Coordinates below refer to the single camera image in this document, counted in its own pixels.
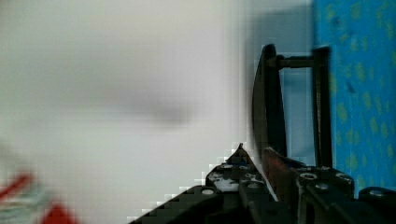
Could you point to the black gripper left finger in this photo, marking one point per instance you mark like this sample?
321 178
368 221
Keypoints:
234 181

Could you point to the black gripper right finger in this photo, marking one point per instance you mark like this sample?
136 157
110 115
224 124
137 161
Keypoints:
282 174

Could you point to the silver black toaster oven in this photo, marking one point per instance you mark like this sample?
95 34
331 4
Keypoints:
324 90

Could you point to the red ketchup bottle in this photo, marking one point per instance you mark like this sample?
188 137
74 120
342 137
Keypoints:
24 200

